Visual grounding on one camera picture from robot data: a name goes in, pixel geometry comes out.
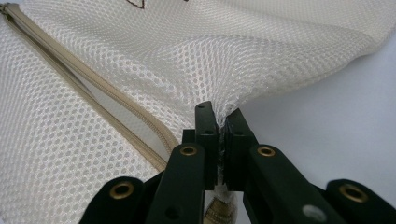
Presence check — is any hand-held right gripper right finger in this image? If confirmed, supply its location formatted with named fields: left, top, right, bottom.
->
left=223, top=107, right=347, bottom=224

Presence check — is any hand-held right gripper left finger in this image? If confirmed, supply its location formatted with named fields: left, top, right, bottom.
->
left=145, top=101, right=219, bottom=224

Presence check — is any white mesh laundry bag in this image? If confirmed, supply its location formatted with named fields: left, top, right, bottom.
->
left=0, top=0, right=396, bottom=224

